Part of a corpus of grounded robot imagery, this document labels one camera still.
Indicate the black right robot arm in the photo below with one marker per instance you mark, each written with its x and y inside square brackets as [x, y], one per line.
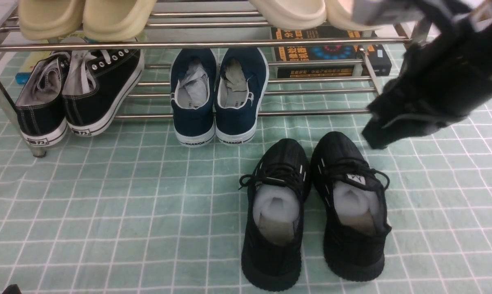
[458, 24]

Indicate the yellow foam slipper right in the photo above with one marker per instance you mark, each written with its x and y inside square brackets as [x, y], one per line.
[115, 20]

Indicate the navy canvas shoe right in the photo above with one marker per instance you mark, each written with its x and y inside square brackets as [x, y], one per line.
[243, 80]

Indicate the navy canvas shoe left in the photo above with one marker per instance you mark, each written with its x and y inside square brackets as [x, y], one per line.
[192, 81]

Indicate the metal shoe rack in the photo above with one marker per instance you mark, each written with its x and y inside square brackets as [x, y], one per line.
[157, 105]

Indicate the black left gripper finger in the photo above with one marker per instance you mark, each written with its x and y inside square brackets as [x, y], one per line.
[12, 289]

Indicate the cream foam slipper right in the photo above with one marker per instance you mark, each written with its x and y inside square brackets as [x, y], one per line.
[339, 14]

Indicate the black canvas sneaker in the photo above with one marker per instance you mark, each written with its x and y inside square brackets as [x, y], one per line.
[40, 107]
[98, 82]

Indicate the green checked floor cloth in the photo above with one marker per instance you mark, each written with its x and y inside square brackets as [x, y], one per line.
[131, 211]

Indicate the black printed box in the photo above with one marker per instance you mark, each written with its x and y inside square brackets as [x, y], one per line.
[376, 54]

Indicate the black knit sneaker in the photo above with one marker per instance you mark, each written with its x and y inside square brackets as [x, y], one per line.
[277, 190]
[355, 206]

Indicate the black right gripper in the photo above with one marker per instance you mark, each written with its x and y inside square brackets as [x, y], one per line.
[427, 97]

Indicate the navy canvas shoe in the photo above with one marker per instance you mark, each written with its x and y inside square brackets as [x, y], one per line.
[243, 80]
[192, 81]

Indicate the cream foam slipper left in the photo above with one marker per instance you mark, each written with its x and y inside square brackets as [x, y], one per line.
[292, 14]

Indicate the black canvas sneaker left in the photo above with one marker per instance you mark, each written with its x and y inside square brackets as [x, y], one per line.
[40, 107]

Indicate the yellow foam slipper left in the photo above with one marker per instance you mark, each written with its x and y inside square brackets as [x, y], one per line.
[46, 19]

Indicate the black canvas sneaker right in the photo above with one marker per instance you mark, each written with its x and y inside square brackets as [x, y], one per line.
[98, 82]

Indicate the yellow foam slipper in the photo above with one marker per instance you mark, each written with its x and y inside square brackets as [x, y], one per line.
[115, 20]
[46, 19]

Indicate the cream foam slipper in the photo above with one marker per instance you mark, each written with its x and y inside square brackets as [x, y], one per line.
[339, 14]
[292, 14]

